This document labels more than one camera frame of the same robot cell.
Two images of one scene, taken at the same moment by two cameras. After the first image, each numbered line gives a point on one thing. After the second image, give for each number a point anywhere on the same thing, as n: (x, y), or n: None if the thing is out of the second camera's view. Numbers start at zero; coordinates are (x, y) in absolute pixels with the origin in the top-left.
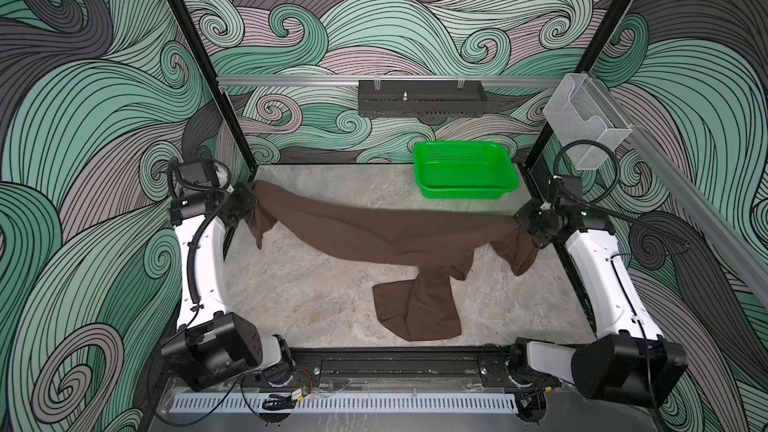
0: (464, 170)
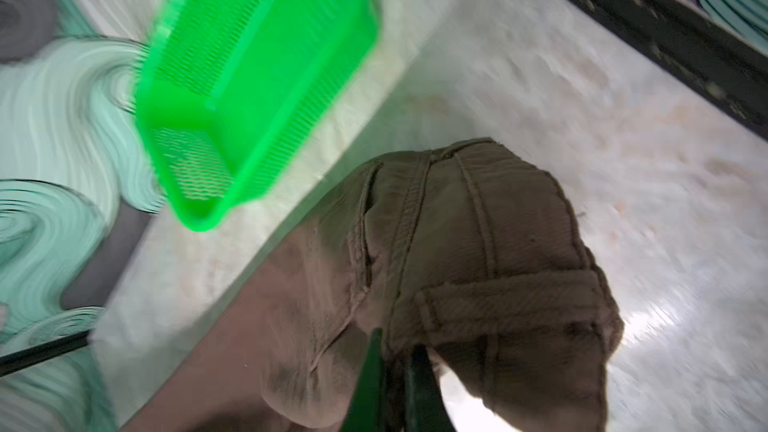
0: (247, 53)
